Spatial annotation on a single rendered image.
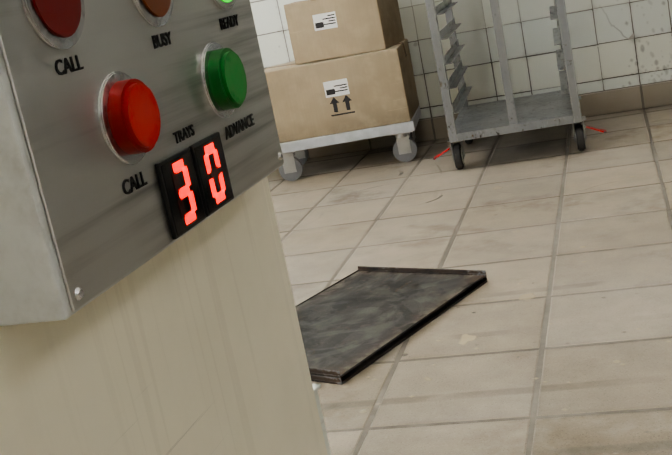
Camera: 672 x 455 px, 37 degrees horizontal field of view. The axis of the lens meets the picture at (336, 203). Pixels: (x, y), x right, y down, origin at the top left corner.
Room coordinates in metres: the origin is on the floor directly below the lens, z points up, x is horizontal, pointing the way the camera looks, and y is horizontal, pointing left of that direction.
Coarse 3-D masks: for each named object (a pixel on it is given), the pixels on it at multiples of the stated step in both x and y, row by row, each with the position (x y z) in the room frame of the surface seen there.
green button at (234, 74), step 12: (228, 48) 0.50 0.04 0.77; (216, 60) 0.49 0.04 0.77; (228, 60) 0.50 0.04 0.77; (240, 60) 0.51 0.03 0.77; (216, 72) 0.49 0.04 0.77; (228, 72) 0.49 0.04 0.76; (240, 72) 0.51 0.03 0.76; (216, 84) 0.49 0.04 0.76; (228, 84) 0.49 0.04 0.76; (240, 84) 0.50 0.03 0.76; (216, 96) 0.49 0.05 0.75; (228, 96) 0.49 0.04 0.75; (240, 96) 0.50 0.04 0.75; (228, 108) 0.50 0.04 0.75
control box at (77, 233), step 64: (0, 0) 0.35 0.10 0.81; (128, 0) 0.44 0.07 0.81; (192, 0) 0.50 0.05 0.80; (0, 64) 0.35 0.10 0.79; (64, 64) 0.38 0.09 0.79; (128, 64) 0.42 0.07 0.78; (192, 64) 0.48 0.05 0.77; (256, 64) 0.56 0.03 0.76; (0, 128) 0.35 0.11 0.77; (64, 128) 0.37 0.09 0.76; (192, 128) 0.47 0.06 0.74; (256, 128) 0.54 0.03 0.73; (0, 192) 0.35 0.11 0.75; (64, 192) 0.36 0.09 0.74; (128, 192) 0.40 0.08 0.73; (0, 256) 0.35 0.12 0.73; (64, 256) 0.35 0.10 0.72; (128, 256) 0.39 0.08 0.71; (0, 320) 0.35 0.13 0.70
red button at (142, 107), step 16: (128, 80) 0.40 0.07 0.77; (112, 96) 0.40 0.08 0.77; (128, 96) 0.40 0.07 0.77; (144, 96) 0.41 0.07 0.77; (112, 112) 0.39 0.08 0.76; (128, 112) 0.39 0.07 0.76; (144, 112) 0.41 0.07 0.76; (112, 128) 0.39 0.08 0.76; (128, 128) 0.39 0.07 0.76; (144, 128) 0.40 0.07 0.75; (128, 144) 0.40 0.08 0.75; (144, 144) 0.40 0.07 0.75
